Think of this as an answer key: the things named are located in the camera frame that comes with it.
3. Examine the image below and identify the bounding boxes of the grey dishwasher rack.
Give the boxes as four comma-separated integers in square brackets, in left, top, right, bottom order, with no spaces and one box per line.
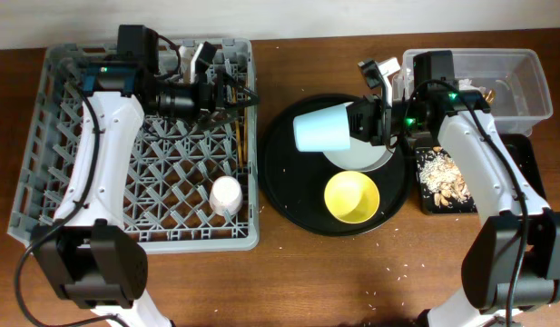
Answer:
[7,44,259,254]

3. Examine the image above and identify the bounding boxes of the clear plastic bin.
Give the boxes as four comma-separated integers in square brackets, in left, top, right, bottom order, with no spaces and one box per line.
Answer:
[391,47,554,137]

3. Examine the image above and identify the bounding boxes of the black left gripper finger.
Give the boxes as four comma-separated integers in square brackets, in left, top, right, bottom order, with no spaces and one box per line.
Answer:
[215,71,260,113]
[196,110,239,130]

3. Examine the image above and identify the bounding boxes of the white napkin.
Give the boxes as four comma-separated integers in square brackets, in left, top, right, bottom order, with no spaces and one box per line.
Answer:
[458,79,483,92]

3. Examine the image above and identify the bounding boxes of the blue plastic cup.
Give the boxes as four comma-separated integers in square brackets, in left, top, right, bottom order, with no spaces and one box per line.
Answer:
[293,103,350,152]

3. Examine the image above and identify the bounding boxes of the yellow bowl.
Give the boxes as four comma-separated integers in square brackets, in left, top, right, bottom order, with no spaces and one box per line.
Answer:
[324,171,380,224]

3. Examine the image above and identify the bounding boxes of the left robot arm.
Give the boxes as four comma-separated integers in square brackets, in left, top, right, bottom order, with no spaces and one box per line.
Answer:
[25,25,259,326]

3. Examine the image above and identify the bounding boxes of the brown food scraps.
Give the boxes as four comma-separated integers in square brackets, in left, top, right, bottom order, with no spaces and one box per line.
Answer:
[417,146,473,209]

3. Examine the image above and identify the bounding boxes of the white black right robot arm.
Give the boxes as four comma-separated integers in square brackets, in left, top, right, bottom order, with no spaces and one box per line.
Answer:
[346,50,560,327]

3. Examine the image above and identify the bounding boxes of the pink plastic cup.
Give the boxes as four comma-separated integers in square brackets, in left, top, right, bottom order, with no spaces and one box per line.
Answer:
[209,176,242,216]

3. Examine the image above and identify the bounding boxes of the white round plate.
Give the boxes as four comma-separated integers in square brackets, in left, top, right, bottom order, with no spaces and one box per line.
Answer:
[320,136,395,173]

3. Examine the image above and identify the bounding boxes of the rectangular black tray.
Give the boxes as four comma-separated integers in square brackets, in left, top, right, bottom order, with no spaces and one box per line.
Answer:
[415,134,545,214]

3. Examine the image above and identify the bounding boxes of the round black tray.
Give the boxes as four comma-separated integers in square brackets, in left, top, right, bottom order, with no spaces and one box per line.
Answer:
[258,94,415,236]

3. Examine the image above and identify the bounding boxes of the brown wooden chopstick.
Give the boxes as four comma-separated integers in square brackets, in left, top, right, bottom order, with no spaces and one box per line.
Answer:
[242,107,249,165]
[232,90,243,169]

